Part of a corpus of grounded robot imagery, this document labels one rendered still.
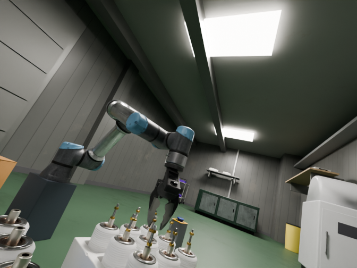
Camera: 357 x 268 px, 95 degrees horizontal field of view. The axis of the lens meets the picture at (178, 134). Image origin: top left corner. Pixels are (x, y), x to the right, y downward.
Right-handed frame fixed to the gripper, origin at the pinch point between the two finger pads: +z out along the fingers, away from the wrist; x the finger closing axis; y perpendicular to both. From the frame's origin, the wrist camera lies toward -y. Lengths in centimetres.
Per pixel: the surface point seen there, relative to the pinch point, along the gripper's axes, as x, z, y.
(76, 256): 20.6, 20.0, 15.2
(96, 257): 14.0, 16.8, 10.4
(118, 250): 8.0, 11.5, 5.5
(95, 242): 16.3, 14.7, 15.2
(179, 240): -23.0, 12.1, 37.8
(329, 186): -242, -82, 122
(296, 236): -385, 2, 288
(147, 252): 0.0, 7.8, -0.5
